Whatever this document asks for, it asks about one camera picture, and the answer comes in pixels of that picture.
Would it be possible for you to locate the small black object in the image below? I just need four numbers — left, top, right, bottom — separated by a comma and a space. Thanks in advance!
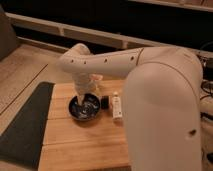
101, 96, 109, 109

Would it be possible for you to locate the white eraser block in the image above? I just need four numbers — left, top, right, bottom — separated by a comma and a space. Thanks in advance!
112, 92, 122, 121

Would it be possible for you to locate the wooden shelf rail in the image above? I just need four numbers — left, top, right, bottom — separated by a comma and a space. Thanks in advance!
4, 12, 213, 56

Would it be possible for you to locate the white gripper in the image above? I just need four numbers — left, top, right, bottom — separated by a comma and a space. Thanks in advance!
72, 73, 103, 106

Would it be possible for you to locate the dark round bowl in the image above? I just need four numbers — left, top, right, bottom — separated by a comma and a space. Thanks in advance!
68, 93, 100, 121

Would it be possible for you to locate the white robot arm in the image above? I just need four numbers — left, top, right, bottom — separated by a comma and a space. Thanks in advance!
59, 44, 203, 171

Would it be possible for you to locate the dark floor mat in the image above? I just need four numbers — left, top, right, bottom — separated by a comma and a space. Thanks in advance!
0, 82, 54, 169

